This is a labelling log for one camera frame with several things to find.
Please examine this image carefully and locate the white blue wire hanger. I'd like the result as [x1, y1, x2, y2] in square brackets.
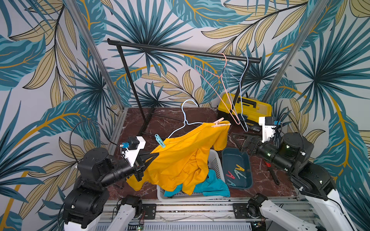
[226, 56, 249, 132]

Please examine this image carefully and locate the yellow clothespin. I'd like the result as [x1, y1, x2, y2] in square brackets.
[235, 164, 245, 172]

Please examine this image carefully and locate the mint clothespin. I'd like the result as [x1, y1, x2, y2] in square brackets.
[155, 134, 166, 148]

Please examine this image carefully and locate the pale green clothespin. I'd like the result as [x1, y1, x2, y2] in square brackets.
[234, 169, 247, 179]

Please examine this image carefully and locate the beige clothespin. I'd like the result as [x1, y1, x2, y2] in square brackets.
[211, 117, 231, 128]

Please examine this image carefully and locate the red clothespin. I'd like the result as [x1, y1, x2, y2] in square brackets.
[226, 171, 235, 180]

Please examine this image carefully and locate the yellow t-shirt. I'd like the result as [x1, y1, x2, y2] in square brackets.
[127, 123, 230, 191]

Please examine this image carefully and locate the turquoise clothespin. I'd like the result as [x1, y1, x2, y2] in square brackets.
[227, 179, 236, 187]

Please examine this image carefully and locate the teal blue t-shirt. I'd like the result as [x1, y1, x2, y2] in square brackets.
[160, 168, 231, 197]

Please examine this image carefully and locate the light blue wire hanger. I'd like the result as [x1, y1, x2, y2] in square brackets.
[167, 99, 203, 139]

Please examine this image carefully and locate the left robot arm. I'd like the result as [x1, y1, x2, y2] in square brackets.
[63, 148, 159, 231]

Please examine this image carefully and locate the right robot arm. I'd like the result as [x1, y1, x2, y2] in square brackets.
[238, 132, 356, 231]

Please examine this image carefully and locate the dark teal tray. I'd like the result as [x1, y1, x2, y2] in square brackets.
[222, 148, 253, 190]

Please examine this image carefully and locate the red pipe wrench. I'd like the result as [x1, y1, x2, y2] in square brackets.
[264, 160, 280, 185]

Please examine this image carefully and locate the yellow black toolbox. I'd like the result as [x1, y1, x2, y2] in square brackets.
[217, 93, 272, 125]

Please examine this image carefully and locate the white plastic basket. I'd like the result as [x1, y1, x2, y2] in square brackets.
[157, 150, 230, 202]

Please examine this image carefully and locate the black clothes rack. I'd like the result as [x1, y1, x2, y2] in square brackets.
[107, 39, 262, 137]

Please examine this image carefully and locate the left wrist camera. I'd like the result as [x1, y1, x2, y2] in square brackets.
[119, 136, 146, 167]

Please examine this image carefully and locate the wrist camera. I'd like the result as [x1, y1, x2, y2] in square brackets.
[119, 136, 146, 167]
[258, 116, 281, 143]

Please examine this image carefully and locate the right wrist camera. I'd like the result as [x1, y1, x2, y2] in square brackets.
[258, 116, 281, 143]

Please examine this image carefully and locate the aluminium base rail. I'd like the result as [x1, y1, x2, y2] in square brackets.
[88, 198, 284, 231]

